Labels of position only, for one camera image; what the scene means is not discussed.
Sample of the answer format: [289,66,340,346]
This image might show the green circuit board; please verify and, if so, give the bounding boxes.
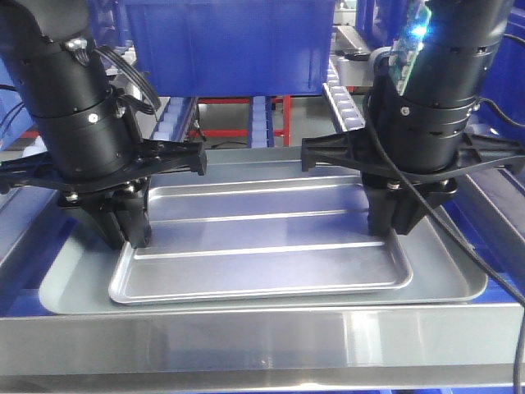
[389,1,432,96]

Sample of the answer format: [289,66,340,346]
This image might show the steel shelf front rail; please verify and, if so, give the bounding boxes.
[1,304,522,392]

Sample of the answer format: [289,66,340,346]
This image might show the large grey tray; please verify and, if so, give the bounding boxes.
[39,148,487,314]

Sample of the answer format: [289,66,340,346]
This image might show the left white roller track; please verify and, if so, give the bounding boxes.
[150,97,198,142]

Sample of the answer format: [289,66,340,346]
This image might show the white roller track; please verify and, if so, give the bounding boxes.
[323,61,365,133]
[150,97,198,142]
[248,96,275,149]

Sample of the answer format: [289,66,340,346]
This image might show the left steel divider rail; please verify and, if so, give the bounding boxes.
[1,187,66,298]

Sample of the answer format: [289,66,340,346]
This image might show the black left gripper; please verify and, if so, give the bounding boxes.
[0,24,208,250]

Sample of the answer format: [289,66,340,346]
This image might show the silver metal tray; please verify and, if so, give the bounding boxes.
[108,176,413,305]

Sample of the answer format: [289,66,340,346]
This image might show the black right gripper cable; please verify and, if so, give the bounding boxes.
[363,47,525,387]

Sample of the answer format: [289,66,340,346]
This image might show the right white roller track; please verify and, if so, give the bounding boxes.
[323,61,365,133]

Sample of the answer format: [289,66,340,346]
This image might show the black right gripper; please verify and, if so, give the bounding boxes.
[301,74,524,236]

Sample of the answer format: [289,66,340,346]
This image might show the right steel divider rail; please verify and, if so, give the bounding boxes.
[463,170,524,291]

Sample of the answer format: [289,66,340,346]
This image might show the large blue bin centre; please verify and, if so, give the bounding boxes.
[124,1,335,97]

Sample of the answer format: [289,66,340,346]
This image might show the red metal floor frame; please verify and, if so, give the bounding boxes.
[16,94,292,148]

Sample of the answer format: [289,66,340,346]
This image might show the steel divider rail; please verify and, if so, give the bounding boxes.
[463,170,524,291]
[1,187,66,298]

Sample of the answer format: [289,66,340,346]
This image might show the middle white roller track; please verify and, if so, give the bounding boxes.
[248,96,275,149]

